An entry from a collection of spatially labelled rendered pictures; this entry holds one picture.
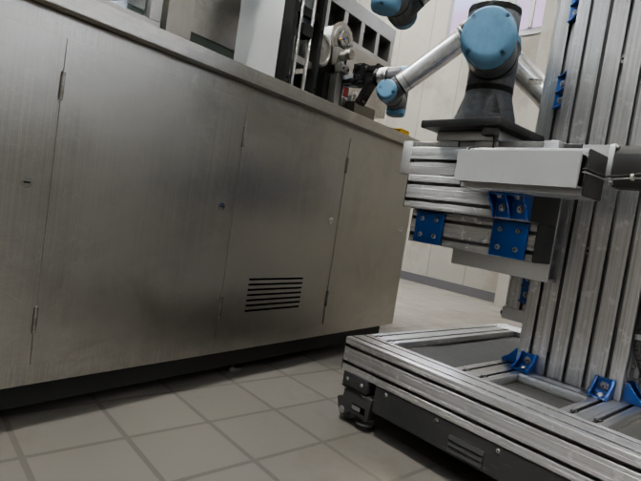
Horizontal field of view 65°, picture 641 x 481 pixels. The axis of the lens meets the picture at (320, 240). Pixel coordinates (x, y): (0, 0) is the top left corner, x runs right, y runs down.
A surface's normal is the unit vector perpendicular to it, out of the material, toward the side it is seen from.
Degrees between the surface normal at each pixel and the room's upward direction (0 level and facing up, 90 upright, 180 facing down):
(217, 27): 90
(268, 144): 90
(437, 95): 90
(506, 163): 90
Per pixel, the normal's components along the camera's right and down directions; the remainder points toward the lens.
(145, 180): 0.77, 0.15
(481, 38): -0.40, 0.13
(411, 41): -0.74, -0.07
